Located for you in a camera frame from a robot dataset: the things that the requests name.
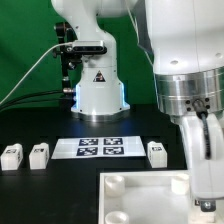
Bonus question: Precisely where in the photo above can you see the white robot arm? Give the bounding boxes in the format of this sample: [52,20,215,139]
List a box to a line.
[51,0,224,212]

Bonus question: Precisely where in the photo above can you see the white marker sheet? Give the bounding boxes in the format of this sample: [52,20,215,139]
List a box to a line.
[52,136,145,159]

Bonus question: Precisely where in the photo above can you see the grey camera on stand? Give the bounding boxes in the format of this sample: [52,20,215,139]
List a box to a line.
[67,40,107,55]

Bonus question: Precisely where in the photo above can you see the black cables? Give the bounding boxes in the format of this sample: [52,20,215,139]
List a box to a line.
[0,89,65,113]

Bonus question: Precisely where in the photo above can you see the white camera cable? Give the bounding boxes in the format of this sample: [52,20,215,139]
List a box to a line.
[0,42,73,106]

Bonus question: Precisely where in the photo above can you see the black camera stand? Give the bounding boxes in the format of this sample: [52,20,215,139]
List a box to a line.
[52,22,81,111]

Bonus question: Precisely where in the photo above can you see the white square tabletop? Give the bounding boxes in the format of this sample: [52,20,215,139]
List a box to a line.
[98,170,224,224]

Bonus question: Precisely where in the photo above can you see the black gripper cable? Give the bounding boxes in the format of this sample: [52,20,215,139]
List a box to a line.
[192,98,213,160]

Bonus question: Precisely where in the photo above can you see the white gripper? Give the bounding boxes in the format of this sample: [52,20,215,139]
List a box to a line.
[180,114,224,212]

